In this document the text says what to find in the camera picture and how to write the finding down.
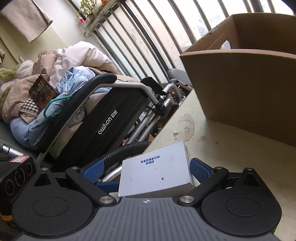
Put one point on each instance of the pile of clothes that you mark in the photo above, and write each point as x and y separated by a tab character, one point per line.
66	71

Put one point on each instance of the smartphone with lit screen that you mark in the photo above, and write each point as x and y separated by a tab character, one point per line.
42	92

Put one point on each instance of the potted green plant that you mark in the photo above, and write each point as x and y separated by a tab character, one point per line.
91	8

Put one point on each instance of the black folded wheelchair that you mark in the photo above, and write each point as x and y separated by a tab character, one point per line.
102	115

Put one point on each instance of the white small carton box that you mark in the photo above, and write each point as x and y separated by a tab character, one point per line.
163	172

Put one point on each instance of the brown cardboard box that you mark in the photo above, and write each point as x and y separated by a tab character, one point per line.
243	73

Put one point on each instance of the metal window railing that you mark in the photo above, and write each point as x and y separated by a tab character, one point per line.
146	38

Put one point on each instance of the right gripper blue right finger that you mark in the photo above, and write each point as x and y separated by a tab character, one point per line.
200	170

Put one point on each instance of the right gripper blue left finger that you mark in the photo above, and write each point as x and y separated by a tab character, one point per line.
94	171

